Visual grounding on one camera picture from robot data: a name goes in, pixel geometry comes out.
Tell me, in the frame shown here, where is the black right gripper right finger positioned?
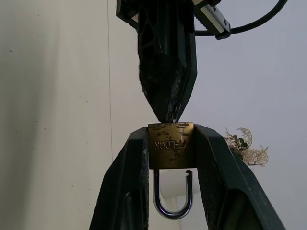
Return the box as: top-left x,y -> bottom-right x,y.
193,124 -> 286,230

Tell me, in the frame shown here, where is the brass padlock with steel shackle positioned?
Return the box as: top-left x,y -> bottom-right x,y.
148,121 -> 195,213

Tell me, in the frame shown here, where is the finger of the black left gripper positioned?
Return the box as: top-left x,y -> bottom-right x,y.
167,0 -> 199,121
137,0 -> 187,122

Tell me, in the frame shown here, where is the dried white flower sprig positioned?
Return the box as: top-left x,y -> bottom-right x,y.
224,126 -> 269,169

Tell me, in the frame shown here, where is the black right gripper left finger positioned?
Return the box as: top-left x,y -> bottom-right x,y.
88,126 -> 153,230

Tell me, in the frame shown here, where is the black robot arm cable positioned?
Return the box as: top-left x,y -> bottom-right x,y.
194,0 -> 289,38

